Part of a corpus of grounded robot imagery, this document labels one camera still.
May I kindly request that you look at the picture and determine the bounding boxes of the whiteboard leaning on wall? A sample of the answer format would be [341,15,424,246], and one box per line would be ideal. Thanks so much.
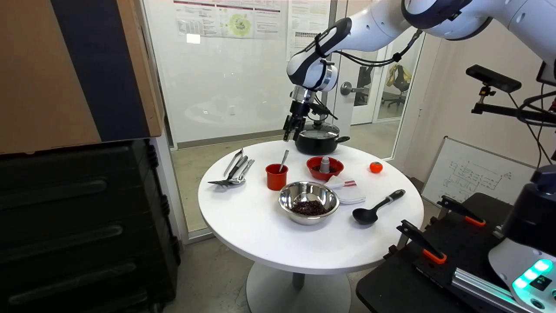
[423,135,534,203]

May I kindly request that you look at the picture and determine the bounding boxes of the black orange clamp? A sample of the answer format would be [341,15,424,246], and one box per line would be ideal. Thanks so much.
[438,194,487,227]
[398,218,449,265]

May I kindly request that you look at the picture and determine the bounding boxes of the small orange ball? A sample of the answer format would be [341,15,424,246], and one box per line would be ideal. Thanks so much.
[369,161,384,173]

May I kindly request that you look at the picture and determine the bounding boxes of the red mug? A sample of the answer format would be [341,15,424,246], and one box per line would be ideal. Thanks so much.
[266,163,289,190]

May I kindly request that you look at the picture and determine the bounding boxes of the black mounting table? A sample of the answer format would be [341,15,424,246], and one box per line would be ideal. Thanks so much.
[357,192,515,313]

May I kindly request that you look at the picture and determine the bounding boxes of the small metal spoon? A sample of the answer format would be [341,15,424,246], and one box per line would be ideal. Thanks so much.
[278,149,289,171]

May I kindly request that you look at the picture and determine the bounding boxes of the small grey cup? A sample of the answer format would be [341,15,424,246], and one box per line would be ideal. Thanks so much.
[320,156,331,173]

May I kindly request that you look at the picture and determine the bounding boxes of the round white table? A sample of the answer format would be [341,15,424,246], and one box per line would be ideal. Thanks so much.
[199,140,424,313]

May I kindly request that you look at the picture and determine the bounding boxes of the black pot with glass lid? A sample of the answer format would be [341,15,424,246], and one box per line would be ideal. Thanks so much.
[294,121,348,154]

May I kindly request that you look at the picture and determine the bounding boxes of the cardboard box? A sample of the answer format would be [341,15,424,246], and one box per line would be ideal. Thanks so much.
[0,0,164,154]

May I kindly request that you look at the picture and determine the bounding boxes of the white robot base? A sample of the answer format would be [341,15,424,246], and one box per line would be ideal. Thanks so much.
[487,163,556,313]

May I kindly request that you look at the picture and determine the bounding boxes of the metal bowl with coffee beans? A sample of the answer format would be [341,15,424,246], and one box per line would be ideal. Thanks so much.
[278,182,339,225]

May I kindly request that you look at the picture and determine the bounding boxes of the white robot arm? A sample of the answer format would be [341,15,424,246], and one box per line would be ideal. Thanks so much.
[284,0,556,140]

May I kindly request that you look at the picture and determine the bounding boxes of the metal tongs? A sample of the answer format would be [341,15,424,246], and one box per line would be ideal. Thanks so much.
[226,154,249,180]

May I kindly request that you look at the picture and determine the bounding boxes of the aluminium rail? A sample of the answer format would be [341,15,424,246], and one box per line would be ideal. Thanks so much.
[452,267,534,313]

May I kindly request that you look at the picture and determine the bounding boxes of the black camera on stand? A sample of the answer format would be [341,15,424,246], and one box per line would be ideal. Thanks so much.
[466,64,522,91]

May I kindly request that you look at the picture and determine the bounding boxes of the white towel with red stripes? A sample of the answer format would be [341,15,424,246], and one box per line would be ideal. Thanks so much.
[325,177,365,204]

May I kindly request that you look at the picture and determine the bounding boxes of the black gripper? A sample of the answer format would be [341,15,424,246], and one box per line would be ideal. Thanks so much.
[284,86,334,140]

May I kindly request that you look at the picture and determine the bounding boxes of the black plastic ladle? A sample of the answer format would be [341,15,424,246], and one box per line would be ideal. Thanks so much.
[353,189,405,224]

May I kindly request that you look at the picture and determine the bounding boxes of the black drawer cabinet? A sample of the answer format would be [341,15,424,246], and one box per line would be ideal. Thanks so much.
[0,138,179,313]

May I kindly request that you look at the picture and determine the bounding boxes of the red bowl with coffee beans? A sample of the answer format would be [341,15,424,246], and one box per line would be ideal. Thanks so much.
[306,156,344,180]

